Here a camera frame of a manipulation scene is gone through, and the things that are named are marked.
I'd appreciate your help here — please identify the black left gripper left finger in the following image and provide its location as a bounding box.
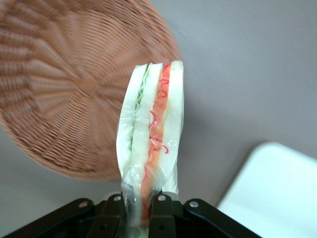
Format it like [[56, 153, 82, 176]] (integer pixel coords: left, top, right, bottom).
[[0, 194, 127, 238]]

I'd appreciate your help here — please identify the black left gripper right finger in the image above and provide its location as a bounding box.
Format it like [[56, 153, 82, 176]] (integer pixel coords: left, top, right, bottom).
[[148, 193, 261, 238]]

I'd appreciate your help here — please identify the triangle sandwich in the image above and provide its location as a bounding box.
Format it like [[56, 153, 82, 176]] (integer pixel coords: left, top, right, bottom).
[[115, 60, 185, 238]]

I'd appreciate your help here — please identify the cream plastic tray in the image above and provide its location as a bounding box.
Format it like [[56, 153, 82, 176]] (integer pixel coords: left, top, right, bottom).
[[216, 141, 317, 238]]

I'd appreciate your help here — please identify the brown wicker basket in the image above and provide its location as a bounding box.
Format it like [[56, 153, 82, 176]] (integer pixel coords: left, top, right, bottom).
[[0, 0, 183, 182]]

